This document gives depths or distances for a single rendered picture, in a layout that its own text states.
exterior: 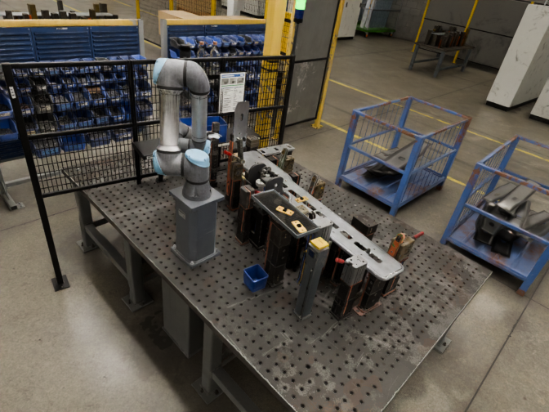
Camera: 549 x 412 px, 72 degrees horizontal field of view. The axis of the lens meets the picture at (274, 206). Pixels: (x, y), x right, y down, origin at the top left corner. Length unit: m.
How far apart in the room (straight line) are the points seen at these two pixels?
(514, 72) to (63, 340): 9.10
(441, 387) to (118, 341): 2.11
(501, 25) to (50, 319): 13.25
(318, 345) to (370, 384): 0.28
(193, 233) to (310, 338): 0.79
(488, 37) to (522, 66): 4.51
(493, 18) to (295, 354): 12.97
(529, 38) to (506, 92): 1.07
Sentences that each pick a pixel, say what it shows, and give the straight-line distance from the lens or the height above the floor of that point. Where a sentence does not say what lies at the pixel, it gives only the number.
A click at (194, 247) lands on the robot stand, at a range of 2.10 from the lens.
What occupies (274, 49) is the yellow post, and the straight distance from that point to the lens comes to 3.07.
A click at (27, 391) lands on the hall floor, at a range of 2.72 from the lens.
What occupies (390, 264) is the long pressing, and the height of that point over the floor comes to 1.00.
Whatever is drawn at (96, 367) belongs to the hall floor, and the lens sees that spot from 2.69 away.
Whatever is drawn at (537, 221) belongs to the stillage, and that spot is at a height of 0.42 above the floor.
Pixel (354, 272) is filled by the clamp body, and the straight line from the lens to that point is 1.79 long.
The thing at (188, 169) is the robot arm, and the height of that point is 1.27.
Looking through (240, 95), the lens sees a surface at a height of 1.28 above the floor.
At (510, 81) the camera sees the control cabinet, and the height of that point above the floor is 0.60.
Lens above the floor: 2.18
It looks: 33 degrees down
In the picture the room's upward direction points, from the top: 9 degrees clockwise
